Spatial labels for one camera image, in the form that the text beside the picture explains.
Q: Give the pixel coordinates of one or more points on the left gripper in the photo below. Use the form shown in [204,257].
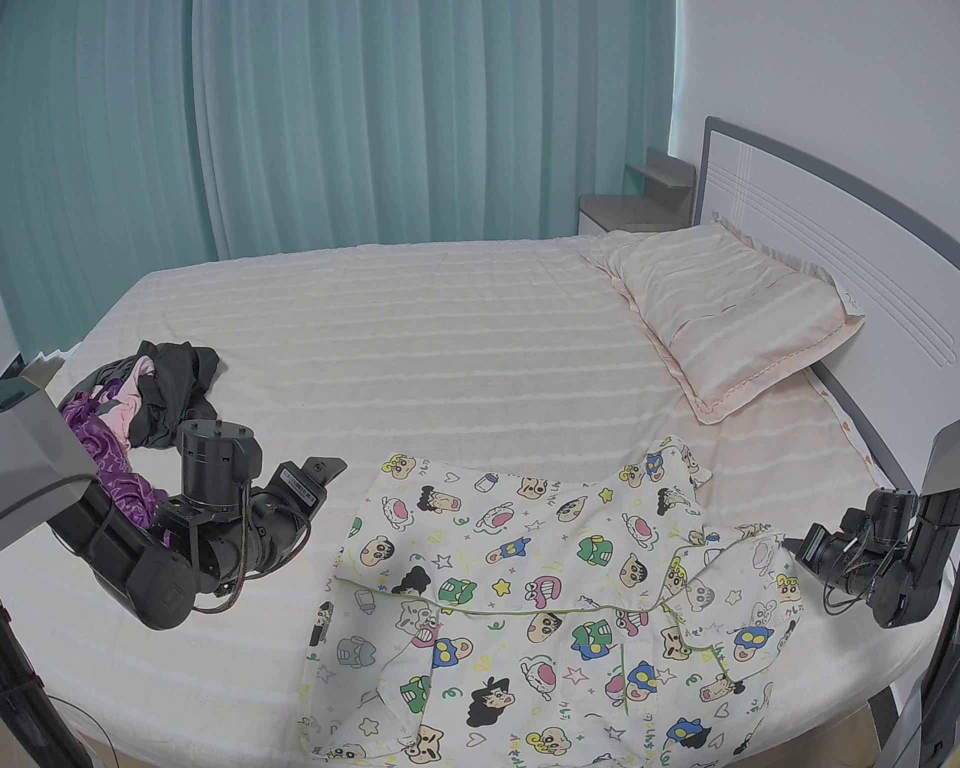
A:
[285,525]

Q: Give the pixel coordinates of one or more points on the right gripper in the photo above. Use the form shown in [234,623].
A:
[817,555]

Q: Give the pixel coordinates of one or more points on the white printed pyjama top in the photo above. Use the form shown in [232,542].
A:
[525,600]

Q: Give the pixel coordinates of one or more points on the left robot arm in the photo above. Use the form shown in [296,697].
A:
[112,555]

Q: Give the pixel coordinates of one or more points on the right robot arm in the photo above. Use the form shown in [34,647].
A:
[911,570]

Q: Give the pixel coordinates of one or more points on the bed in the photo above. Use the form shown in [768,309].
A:
[450,337]

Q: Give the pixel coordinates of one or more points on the black garment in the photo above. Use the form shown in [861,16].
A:
[176,390]

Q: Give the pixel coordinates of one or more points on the pink garment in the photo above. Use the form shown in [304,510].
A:
[127,405]

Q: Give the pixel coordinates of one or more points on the purple garment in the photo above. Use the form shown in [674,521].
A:
[112,457]

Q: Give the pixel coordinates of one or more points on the grey garment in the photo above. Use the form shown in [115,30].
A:
[112,369]

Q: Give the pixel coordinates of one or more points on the pink striped pillow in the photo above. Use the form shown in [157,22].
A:
[727,315]

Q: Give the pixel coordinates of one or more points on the blue-green curtain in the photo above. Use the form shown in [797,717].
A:
[97,150]
[450,112]

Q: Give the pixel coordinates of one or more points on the grey bedside table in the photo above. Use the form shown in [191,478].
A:
[637,206]

